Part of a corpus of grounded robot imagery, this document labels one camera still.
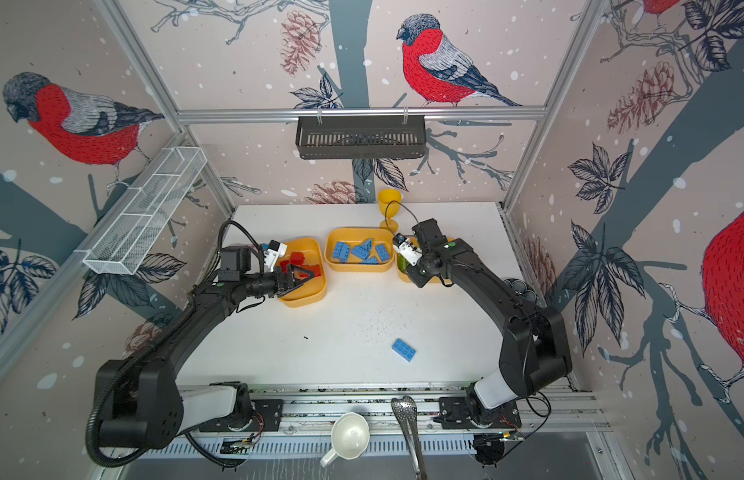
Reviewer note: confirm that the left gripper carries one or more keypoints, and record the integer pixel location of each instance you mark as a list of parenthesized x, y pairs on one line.
[(280, 287)]

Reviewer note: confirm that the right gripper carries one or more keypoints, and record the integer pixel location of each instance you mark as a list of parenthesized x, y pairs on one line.
[(419, 277)]

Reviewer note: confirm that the red lego brick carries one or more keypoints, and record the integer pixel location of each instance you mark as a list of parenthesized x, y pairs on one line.
[(297, 258)]

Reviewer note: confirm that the blue lego brick upturned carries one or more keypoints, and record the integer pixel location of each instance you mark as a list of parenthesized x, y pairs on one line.
[(341, 252)]

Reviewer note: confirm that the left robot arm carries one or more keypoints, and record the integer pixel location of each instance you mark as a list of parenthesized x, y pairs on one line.
[(137, 404)]

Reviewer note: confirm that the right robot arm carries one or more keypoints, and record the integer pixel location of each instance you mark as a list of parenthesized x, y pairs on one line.
[(535, 349)]

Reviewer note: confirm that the left yellow bin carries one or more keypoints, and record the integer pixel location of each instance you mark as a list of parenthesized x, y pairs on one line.
[(306, 253)]

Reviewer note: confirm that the yellow bin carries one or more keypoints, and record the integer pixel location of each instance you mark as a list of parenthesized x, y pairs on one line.
[(306, 253), (354, 236), (403, 275)]

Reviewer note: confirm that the right yellow bin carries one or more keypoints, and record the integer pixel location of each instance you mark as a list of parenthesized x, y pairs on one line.
[(403, 275)]

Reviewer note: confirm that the middle yellow bin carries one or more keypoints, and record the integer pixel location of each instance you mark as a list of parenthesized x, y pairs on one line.
[(354, 236)]

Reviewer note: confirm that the yellow plastic goblet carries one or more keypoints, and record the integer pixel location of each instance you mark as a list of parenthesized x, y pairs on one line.
[(389, 205)]

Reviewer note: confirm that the dark grey small bowl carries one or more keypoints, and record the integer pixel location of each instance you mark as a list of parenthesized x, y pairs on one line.
[(522, 289)]

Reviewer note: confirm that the black hanging basket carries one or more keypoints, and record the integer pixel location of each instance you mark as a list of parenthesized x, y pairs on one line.
[(361, 137)]

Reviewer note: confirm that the metal tongs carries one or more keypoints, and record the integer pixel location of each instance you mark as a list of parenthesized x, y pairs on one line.
[(405, 412)]

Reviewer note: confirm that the white measuring cup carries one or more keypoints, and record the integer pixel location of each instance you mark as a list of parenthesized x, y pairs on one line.
[(350, 437)]

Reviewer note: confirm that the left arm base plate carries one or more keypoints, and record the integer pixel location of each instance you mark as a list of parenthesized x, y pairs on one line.
[(265, 416)]

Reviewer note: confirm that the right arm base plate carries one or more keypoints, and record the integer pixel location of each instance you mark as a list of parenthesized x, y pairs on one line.
[(463, 413)]

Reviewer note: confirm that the white wire mesh basket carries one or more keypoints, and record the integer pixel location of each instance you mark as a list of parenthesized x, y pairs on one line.
[(128, 238)]

